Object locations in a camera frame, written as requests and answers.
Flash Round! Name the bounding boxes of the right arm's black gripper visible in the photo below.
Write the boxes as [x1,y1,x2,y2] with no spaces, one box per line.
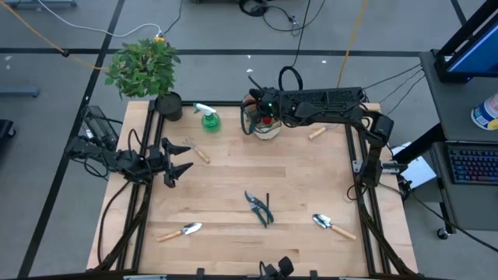
[248,88,296,128]

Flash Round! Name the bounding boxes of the left arm's black gripper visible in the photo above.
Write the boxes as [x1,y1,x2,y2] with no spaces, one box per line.
[161,137,195,190]

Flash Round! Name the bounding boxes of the hand cultivator wooden handle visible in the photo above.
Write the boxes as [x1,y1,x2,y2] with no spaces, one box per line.
[182,137,212,165]

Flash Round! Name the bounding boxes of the green spray bottle white nozzle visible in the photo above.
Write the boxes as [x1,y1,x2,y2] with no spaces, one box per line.
[193,102,222,134]

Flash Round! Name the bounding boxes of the hand fork wooden handle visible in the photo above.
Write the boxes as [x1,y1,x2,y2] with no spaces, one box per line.
[308,123,339,141]

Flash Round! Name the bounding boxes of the wide trowel wooden handle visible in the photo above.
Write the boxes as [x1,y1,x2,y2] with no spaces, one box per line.
[311,213,357,241]

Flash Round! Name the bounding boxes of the beige green gardening bag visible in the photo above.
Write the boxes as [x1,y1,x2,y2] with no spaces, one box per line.
[240,95,282,142]

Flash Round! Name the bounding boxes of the green potted plant black pot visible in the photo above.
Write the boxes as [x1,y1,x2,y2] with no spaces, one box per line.
[104,37,184,122]

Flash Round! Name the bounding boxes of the white sheet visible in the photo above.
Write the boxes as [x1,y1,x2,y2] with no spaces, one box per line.
[391,142,437,190]

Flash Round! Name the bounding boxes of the grey equipment cart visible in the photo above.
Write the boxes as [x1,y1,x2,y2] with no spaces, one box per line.
[392,49,498,240]

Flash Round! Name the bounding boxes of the computer keyboard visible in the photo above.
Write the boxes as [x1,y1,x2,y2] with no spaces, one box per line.
[445,142,498,186]

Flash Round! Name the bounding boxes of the black monitor blue screen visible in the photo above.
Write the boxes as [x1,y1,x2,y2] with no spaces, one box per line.
[433,0,498,83]

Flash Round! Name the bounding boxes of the white blue wipes tub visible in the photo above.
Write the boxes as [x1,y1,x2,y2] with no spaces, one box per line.
[470,93,498,131]

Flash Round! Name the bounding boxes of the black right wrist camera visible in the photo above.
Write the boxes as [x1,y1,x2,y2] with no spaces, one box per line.
[262,96,283,117]

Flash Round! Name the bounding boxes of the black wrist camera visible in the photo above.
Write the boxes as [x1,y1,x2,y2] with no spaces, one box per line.
[262,96,283,117]
[147,145,163,174]

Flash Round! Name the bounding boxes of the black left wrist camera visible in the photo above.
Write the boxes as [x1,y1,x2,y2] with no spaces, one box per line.
[147,145,163,174]

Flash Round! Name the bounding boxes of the black aluminium table frame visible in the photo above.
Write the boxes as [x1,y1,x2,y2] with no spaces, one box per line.
[93,100,419,280]

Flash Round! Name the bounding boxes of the narrow trowel wooden handle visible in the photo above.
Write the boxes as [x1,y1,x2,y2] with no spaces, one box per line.
[156,222,203,243]

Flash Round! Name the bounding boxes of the black hanging cable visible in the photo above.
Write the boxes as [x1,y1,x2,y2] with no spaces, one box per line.
[277,0,312,92]

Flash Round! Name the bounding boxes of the pruning shears green handles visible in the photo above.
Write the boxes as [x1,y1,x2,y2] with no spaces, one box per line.
[244,190,275,229]

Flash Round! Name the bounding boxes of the black cable coil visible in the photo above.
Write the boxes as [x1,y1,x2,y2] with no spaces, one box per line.
[237,0,269,18]

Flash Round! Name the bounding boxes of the left arm's black base cable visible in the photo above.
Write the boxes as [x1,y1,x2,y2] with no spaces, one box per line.
[96,180,132,266]

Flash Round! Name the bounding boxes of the yellow hanging cable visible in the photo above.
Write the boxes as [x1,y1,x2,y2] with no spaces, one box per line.
[336,0,369,89]

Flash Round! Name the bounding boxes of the white floor cable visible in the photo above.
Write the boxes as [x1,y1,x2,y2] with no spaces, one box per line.
[37,0,163,39]

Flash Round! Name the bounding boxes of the black table-level camera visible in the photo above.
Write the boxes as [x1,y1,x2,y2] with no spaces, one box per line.
[258,255,295,279]

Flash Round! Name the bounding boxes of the orange floor cable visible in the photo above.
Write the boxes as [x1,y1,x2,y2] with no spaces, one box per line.
[0,0,110,72]

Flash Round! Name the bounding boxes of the black floor cable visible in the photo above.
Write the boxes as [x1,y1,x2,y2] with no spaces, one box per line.
[404,182,498,254]

